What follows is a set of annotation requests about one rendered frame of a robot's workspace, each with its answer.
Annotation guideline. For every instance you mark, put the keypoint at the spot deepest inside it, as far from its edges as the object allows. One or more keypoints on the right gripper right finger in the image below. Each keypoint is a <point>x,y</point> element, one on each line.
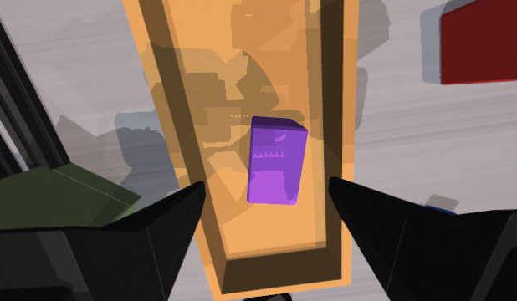
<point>421,254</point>

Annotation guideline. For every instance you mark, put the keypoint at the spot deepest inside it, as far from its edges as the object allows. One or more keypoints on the wooden tray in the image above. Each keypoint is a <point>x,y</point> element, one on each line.
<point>212,65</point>

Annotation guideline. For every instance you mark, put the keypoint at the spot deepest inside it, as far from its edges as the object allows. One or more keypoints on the red block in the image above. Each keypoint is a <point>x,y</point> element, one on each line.
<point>479,43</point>

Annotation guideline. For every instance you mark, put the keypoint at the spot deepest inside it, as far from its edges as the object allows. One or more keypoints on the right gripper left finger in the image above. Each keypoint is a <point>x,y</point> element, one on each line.
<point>136,258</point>

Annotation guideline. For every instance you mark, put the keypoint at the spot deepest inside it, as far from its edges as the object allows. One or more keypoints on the purple block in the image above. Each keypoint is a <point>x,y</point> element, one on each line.
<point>276,156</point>

